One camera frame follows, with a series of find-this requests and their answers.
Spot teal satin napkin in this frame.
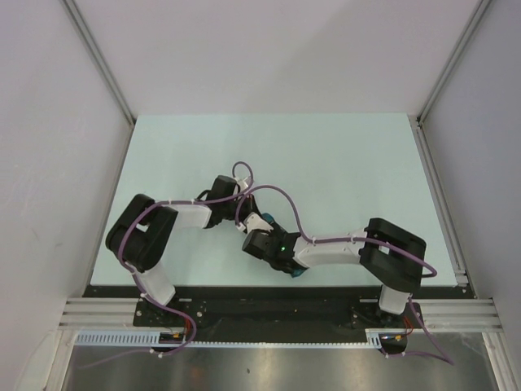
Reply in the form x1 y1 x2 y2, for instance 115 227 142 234
262 211 305 280

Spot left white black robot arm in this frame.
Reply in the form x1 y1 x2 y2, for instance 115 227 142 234
105 175 254 326

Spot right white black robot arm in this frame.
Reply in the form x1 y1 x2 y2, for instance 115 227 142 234
238 213 427 327

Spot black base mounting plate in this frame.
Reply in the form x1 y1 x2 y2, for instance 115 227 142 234
83 286 475 341

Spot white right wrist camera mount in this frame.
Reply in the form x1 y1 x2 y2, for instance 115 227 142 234
237 213 273 234

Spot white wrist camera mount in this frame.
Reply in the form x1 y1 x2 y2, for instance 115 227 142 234
235 177 253 192
237 213 273 234

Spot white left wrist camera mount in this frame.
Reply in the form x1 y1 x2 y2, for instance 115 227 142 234
235 177 253 192

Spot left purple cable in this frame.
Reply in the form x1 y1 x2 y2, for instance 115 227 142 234
77 161 256 370

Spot purple cable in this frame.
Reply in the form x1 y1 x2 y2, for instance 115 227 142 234
235 185 455 366
77 161 256 370

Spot white slotted cable duct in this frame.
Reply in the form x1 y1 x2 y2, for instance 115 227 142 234
75 330 381 349

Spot right aluminium corner post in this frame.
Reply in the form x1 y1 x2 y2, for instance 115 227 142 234
417 0 494 123

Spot aluminium corner post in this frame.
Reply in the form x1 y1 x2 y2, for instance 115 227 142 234
417 0 494 123
59 0 137 125

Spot aluminium frame rail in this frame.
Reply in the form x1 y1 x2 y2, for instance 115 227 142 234
59 298 503 333

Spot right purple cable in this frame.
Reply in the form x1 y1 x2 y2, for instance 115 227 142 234
235 185 455 366

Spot left aluminium corner post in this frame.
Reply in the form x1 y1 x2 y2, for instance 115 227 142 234
59 0 137 125

